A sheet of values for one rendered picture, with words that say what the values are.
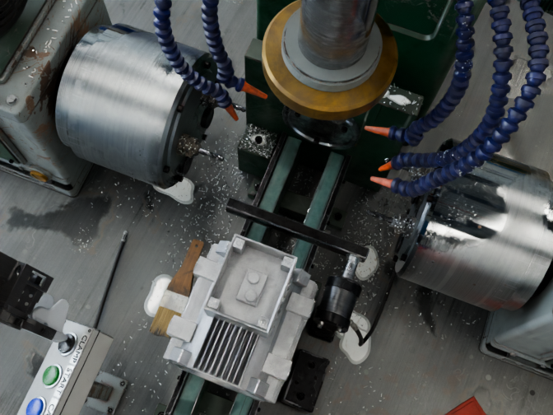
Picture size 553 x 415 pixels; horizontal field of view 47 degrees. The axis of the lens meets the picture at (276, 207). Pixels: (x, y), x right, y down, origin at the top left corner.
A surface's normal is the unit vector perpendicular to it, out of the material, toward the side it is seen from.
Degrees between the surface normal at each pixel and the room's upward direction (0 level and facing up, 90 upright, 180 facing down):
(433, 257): 55
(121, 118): 40
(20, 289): 60
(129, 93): 17
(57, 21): 0
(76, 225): 0
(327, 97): 0
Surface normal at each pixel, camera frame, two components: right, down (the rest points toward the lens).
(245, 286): 0.04, -0.33
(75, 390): 0.82, 0.13
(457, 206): -0.05, -0.13
